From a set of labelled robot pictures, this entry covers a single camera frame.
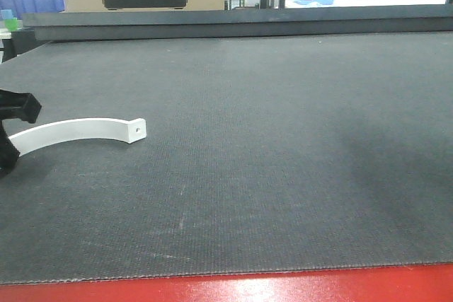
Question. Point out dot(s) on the blue tray far back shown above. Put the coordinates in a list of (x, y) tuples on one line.
[(319, 2)]

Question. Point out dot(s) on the black raised board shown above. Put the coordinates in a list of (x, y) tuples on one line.
[(239, 23)]

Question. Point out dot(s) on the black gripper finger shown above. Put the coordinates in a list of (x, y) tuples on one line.
[(22, 106), (9, 153)]

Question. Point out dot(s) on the black rubber table mat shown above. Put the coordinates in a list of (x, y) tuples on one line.
[(262, 155)]

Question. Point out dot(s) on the green cube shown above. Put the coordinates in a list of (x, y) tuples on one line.
[(11, 24)]

